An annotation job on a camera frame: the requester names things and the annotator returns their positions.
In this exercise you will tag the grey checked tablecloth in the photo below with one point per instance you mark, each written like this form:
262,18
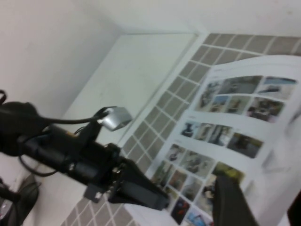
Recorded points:
164,106

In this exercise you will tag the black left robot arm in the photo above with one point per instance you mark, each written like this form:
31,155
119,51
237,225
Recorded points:
14,117

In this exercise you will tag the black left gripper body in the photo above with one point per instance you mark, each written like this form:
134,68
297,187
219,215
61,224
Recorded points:
70,155

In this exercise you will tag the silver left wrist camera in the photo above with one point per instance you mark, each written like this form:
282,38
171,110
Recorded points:
116,118

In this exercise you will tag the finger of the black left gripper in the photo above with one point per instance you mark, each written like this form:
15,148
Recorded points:
141,190

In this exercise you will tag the white picture book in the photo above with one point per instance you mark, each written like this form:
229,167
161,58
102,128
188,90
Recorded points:
223,117

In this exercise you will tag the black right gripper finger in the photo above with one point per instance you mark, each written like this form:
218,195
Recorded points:
230,207

